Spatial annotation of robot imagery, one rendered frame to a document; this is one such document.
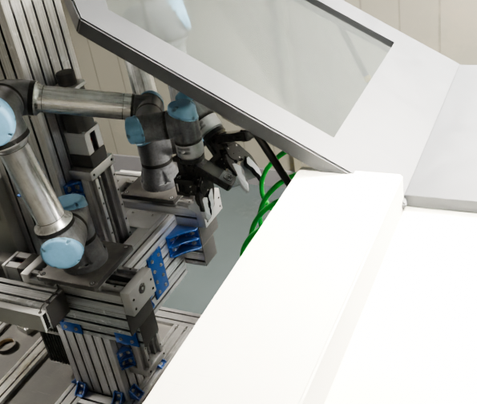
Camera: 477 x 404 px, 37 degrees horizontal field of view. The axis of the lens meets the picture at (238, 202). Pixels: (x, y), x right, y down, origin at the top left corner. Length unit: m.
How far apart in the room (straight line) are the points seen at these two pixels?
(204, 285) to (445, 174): 2.39
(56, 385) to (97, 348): 0.41
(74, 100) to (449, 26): 2.27
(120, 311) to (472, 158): 1.18
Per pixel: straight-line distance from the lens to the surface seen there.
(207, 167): 1.96
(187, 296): 3.76
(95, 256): 2.27
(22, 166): 1.98
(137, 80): 2.29
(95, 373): 2.98
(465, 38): 3.82
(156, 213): 2.65
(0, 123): 1.91
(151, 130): 1.90
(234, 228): 4.21
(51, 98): 2.03
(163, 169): 2.58
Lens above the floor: 2.30
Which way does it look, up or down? 31 degrees down
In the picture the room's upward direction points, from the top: 10 degrees counter-clockwise
